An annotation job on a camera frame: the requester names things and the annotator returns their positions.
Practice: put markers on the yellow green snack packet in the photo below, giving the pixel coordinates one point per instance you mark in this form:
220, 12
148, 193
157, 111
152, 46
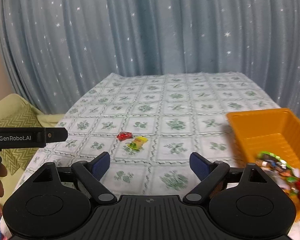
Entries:
138, 142

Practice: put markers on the pile of assorted snacks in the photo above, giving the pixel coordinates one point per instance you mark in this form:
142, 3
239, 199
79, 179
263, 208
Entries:
282, 171

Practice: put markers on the blue star print curtain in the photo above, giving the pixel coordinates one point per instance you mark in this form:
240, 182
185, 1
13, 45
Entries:
150, 30

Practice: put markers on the chevron pattern cushion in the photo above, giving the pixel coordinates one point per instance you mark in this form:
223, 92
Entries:
20, 120

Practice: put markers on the small red candy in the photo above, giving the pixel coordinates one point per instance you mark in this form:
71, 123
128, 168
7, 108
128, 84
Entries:
124, 136

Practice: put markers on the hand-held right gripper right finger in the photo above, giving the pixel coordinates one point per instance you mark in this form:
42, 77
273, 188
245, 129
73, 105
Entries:
198, 166

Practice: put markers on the light green sofa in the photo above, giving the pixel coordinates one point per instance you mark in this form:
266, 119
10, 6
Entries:
10, 101

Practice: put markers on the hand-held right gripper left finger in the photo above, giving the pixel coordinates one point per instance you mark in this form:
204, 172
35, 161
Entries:
101, 166

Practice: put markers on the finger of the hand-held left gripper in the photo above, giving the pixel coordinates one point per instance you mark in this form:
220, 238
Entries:
56, 135

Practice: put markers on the green floral tablecloth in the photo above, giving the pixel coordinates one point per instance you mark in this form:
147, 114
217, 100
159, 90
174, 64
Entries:
180, 100

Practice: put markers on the orange plastic tray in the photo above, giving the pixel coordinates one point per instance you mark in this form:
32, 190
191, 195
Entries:
260, 127

